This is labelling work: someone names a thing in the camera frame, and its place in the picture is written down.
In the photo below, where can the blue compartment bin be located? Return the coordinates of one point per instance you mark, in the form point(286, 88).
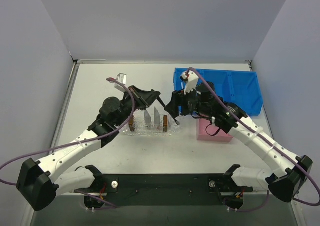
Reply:
point(239, 87)

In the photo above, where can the clear textured oval tray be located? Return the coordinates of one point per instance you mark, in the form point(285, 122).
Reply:
point(172, 129)

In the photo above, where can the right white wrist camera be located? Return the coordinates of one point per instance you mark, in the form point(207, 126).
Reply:
point(190, 79)

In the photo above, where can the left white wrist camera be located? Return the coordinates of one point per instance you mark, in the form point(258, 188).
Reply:
point(122, 79)

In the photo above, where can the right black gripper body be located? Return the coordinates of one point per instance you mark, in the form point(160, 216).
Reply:
point(180, 102)

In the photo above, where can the black toothbrush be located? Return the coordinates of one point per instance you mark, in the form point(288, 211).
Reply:
point(165, 108)

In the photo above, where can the pink plastic box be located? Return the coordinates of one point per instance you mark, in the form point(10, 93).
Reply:
point(208, 132)

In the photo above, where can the white red-capped toothpaste tube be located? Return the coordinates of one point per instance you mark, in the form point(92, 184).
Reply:
point(157, 117)

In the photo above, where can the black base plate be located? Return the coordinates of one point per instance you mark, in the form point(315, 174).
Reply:
point(165, 189)

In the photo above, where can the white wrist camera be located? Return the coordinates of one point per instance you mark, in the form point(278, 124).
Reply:
point(190, 79)
point(122, 79)

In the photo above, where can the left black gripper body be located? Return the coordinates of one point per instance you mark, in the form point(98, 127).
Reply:
point(139, 99)

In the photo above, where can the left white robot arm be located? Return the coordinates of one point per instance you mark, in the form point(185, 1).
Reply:
point(95, 137)

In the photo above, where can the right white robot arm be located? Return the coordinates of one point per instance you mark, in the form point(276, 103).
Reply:
point(277, 157)

